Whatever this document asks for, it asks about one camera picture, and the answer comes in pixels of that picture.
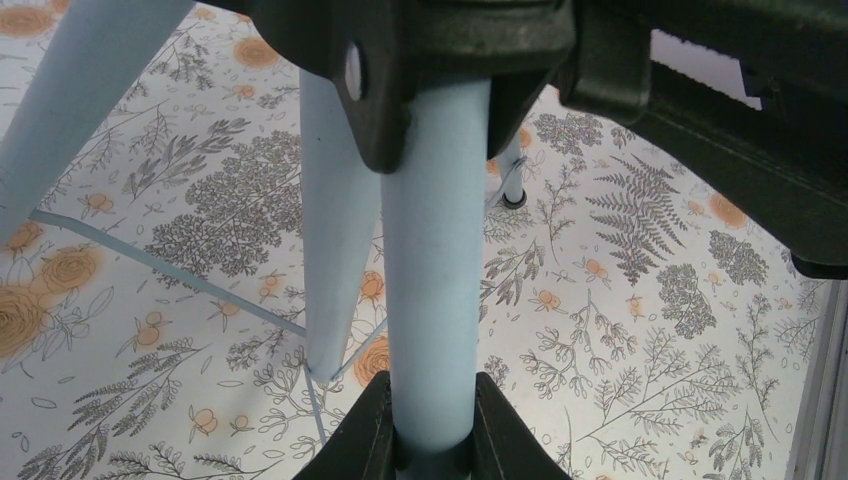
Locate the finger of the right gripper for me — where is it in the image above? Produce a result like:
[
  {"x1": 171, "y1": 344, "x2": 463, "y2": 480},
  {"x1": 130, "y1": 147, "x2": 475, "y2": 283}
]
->
[{"x1": 563, "y1": 1, "x2": 847, "y2": 280}]

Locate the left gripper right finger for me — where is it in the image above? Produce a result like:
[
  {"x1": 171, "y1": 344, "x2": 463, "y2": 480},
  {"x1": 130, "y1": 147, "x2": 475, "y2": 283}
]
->
[{"x1": 471, "y1": 372, "x2": 570, "y2": 480}]

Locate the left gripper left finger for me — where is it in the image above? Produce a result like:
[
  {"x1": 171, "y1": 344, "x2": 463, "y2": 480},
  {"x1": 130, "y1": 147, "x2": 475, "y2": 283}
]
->
[{"x1": 294, "y1": 370, "x2": 396, "y2": 480}]

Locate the light blue music stand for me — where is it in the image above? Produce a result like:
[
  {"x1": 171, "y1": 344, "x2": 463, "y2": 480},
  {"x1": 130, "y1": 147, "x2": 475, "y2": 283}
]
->
[{"x1": 0, "y1": 0, "x2": 654, "y2": 480}]

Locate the floral patterned table cloth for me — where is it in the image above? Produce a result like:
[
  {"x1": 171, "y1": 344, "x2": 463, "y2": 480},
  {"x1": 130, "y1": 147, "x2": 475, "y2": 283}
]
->
[{"x1": 1, "y1": 1, "x2": 843, "y2": 479}]

